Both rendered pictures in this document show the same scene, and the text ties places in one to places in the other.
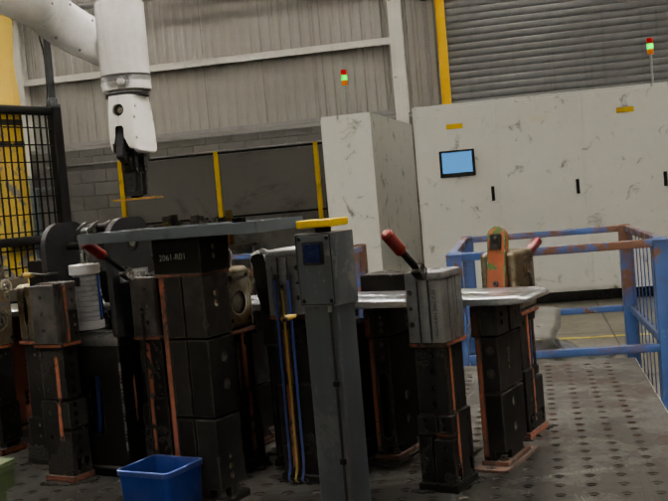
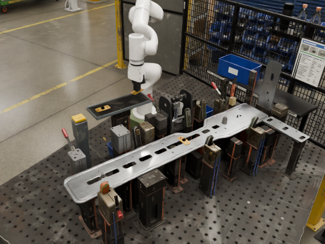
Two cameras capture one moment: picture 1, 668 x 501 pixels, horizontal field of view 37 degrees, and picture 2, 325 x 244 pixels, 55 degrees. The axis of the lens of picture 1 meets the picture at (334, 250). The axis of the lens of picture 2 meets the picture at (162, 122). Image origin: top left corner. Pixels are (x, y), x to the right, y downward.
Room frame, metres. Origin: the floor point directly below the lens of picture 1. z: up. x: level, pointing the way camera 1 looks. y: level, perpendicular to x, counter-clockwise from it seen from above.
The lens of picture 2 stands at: (2.50, -1.15, 2.09)
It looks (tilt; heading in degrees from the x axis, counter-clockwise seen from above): 33 degrees down; 112
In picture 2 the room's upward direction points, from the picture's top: 2 degrees clockwise
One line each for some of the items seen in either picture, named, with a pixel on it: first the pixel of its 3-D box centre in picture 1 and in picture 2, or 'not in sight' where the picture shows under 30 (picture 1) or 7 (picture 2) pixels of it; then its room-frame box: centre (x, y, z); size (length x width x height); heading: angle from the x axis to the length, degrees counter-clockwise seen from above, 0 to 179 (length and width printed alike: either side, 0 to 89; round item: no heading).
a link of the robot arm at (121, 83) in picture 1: (125, 85); (136, 60); (1.73, 0.33, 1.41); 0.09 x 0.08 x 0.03; 168
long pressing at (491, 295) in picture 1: (219, 301); (182, 143); (2.07, 0.25, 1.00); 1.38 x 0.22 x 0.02; 60
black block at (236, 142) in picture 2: not in sight; (232, 159); (2.36, 0.42, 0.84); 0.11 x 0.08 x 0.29; 150
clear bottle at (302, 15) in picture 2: not in sight; (301, 19); (2.55, 1.28, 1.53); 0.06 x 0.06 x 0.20
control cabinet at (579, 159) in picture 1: (542, 176); not in sight; (9.81, -2.10, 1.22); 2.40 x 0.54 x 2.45; 79
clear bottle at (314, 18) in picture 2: not in sight; (314, 22); (2.63, 1.23, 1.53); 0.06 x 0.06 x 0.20
